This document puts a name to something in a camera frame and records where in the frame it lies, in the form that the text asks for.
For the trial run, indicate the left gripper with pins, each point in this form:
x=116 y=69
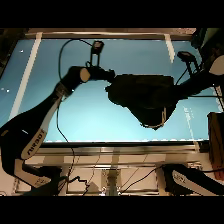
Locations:
x=102 y=74

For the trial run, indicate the dark green garment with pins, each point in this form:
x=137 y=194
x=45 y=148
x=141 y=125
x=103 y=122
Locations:
x=143 y=96

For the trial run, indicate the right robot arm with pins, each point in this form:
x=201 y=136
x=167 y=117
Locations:
x=200 y=83

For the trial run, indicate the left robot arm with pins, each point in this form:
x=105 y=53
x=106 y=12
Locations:
x=30 y=130

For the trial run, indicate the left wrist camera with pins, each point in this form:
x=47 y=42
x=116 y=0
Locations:
x=97 y=46

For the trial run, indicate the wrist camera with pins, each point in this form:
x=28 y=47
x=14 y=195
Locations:
x=185 y=55
x=97 y=46

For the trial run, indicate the silver frame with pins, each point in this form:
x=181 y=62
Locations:
x=110 y=156

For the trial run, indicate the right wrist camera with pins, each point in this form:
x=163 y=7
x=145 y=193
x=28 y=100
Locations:
x=185 y=55

